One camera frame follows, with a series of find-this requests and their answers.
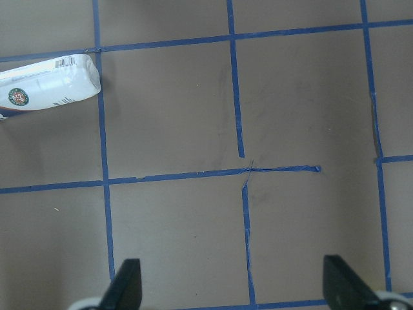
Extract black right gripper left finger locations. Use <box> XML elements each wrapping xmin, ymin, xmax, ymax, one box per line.
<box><xmin>100</xmin><ymin>258</ymin><xmax>143</xmax><ymax>309</ymax></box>

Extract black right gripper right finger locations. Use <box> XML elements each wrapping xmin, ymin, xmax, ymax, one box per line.
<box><xmin>323</xmin><ymin>254</ymin><xmax>381</xmax><ymax>310</ymax></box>

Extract white blue tennis ball can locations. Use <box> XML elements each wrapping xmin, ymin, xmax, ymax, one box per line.
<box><xmin>1</xmin><ymin>54</ymin><xmax>101</xmax><ymax>120</ymax></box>

